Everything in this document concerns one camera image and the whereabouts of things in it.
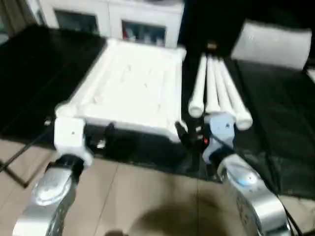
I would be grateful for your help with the white plastic table leg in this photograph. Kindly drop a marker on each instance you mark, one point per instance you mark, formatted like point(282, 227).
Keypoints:
point(212, 91)
point(199, 88)
point(224, 93)
point(236, 103)

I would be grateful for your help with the white plastic table top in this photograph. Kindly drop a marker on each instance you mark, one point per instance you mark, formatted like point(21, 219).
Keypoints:
point(133, 83)

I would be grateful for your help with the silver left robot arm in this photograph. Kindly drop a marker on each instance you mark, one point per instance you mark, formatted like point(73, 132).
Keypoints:
point(49, 191)

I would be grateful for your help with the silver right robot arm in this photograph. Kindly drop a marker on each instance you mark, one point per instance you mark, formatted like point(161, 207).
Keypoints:
point(256, 201)

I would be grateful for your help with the black work mat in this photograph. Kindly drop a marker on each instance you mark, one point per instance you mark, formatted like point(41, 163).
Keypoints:
point(275, 118)

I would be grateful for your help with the black metal stand leg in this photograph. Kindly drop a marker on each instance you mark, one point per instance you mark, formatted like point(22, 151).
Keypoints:
point(19, 157)

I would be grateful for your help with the small tan label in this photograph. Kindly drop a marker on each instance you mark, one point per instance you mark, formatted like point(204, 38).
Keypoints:
point(211, 46)

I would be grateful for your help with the white cabinet with glass doors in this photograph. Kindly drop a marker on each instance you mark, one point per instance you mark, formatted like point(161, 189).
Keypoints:
point(108, 17)

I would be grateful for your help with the white cushion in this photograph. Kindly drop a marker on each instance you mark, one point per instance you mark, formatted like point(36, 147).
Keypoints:
point(273, 44)

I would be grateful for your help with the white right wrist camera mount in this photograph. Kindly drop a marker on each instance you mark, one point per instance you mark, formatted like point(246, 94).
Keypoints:
point(219, 135)

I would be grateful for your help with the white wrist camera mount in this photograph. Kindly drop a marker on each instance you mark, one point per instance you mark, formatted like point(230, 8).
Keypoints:
point(219, 135)
point(71, 137)

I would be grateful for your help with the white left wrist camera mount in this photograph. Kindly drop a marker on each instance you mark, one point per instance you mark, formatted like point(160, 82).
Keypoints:
point(71, 137)

